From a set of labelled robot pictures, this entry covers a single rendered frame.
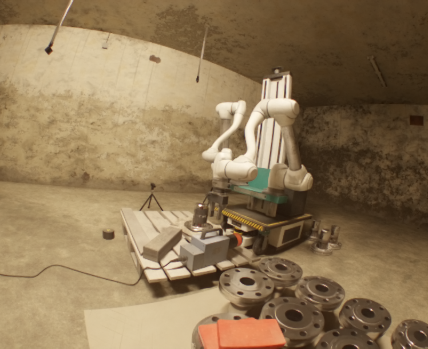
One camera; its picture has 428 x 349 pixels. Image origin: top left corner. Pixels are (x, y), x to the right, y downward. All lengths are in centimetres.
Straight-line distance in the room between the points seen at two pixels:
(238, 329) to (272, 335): 11
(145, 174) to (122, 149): 66
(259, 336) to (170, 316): 54
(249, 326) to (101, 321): 67
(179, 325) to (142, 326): 18
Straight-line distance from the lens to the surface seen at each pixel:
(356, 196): 588
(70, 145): 379
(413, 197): 565
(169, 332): 101
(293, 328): 80
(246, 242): 186
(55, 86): 401
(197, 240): 122
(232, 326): 68
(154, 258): 124
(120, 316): 107
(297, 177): 157
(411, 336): 103
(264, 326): 71
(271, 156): 204
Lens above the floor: 79
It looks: 4 degrees down
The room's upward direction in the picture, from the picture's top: 8 degrees clockwise
